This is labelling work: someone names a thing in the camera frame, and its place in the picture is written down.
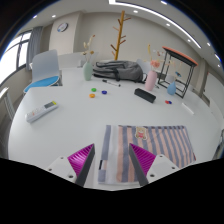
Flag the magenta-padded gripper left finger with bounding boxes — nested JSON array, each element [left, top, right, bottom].
[[46, 143, 96, 188]]

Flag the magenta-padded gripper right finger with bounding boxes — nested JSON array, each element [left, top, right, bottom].
[[129, 143, 179, 187]]

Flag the striped towel with bear patch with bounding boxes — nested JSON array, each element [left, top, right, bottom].
[[97, 124, 197, 184]]

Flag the white remote control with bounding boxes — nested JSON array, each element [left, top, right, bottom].
[[24, 100, 59, 124]]

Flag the black rectangular case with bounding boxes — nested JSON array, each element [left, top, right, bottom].
[[134, 87, 157, 104]]

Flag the white marker pen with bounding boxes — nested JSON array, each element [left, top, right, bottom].
[[181, 102, 195, 116]]

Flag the blue vase with flowers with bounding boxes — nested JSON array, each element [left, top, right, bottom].
[[166, 61, 183, 96]]

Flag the pink vase with flowers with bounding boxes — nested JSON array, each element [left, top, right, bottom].
[[144, 44, 165, 92]]

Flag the black marker pen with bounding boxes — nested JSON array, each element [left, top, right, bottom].
[[101, 79, 122, 88]]

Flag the green vase with dried flowers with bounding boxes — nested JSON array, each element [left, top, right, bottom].
[[82, 34, 96, 82]]

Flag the grey backpack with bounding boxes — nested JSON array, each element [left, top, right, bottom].
[[92, 60, 148, 84]]

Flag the white chair with blue seat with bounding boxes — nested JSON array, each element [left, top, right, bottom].
[[23, 49, 63, 94]]

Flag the window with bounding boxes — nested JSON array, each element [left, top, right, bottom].
[[0, 30, 33, 86]]

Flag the grey curtain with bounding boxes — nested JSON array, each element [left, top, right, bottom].
[[25, 26, 44, 71]]

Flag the wooden coat rack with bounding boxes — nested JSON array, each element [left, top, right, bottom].
[[110, 10, 132, 62]]

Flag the ceiling lights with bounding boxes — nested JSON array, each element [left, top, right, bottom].
[[32, 0, 221, 61]]

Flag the black frame orange-top side table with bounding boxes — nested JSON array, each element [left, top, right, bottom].
[[157, 46, 199, 99]]

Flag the round wall clock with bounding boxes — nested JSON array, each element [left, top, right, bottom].
[[56, 22, 69, 33]]

